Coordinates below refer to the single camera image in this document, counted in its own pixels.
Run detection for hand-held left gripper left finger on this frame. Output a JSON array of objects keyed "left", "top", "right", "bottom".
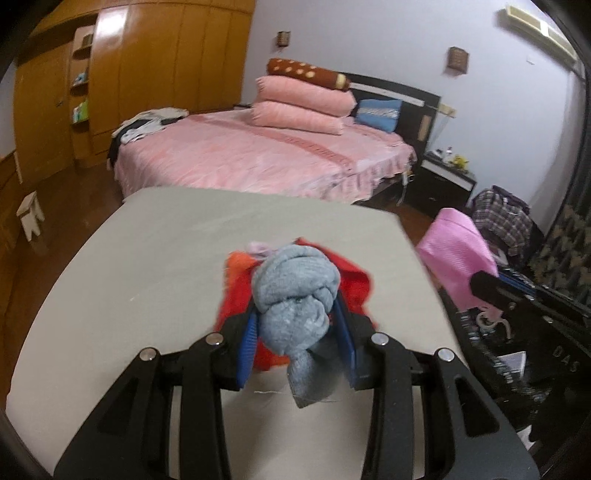
[{"left": 53, "top": 311, "right": 259, "bottom": 480}]

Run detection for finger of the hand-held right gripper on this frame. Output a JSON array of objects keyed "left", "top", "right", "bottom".
[
  {"left": 468, "top": 271, "right": 532, "bottom": 312},
  {"left": 496, "top": 268, "right": 541, "bottom": 291}
]

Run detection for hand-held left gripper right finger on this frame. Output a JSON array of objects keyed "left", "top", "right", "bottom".
[{"left": 330, "top": 300, "right": 541, "bottom": 480}]

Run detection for pink cloth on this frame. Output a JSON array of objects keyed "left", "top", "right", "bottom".
[{"left": 416, "top": 208, "right": 502, "bottom": 321}]

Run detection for grey sock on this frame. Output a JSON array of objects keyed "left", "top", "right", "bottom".
[{"left": 252, "top": 244, "right": 342, "bottom": 409}]

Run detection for bin with black liner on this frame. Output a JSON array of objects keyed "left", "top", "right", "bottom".
[{"left": 445, "top": 286, "right": 568, "bottom": 430}]

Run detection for white cardboard box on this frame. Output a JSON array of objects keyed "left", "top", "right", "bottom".
[{"left": 497, "top": 351, "right": 527, "bottom": 376}]

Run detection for plaid shirt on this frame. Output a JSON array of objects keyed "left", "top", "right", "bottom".
[{"left": 468, "top": 189, "right": 535, "bottom": 253}]

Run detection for red cloth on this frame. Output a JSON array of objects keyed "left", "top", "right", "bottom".
[{"left": 217, "top": 237, "right": 375, "bottom": 370}]

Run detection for dark nightstand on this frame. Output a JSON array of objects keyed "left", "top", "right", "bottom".
[{"left": 417, "top": 151, "right": 478, "bottom": 219}]

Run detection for dark wooden headboard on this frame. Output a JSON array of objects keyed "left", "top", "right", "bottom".
[{"left": 339, "top": 71, "right": 441, "bottom": 153}]

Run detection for bed with pink cover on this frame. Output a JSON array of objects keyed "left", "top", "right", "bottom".
[{"left": 111, "top": 108, "right": 419, "bottom": 205}]

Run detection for blue cushion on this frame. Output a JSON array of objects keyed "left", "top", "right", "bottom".
[{"left": 355, "top": 98, "right": 402, "bottom": 135}]

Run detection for pink folded quilt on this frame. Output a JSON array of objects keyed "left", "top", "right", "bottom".
[{"left": 249, "top": 102, "right": 352, "bottom": 136}]

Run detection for pile of clothes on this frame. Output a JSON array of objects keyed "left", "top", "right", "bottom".
[{"left": 110, "top": 107, "right": 188, "bottom": 158}]

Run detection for air conditioner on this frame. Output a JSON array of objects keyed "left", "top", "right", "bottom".
[{"left": 504, "top": 4, "right": 581, "bottom": 62}]

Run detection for stacked pink pillows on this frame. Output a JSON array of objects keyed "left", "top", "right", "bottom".
[{"left": 255, "top": 76, "right": 356, "bottom": 116}]

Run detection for white wooden stool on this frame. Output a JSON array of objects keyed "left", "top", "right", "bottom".
[{"left": 17, "top": 193, "right": 46, "bottom": 243}]

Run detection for brown dotted bolster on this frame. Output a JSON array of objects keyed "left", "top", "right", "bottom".
[{"left": 267, "top": 58, "right": 352, "bottom": 91}]

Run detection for wooden desk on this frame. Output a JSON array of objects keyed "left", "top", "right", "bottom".
[{"left": 0, "top": 152, "right": 21, "bottom": 227}]

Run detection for wooden wardrobe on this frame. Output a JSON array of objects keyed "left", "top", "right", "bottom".
[{"left": 14, "top": 0, "right": 257, "bottom": 176}]

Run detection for large wall lamp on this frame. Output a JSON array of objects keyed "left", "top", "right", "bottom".
[{"left": 447, "top": 46, "right": 470, "bottom": 74}]

